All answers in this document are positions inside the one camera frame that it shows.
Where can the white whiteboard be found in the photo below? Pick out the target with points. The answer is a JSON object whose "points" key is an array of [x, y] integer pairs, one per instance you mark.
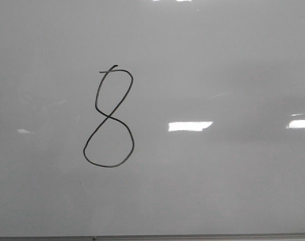
{"points": [[151, 117]]}

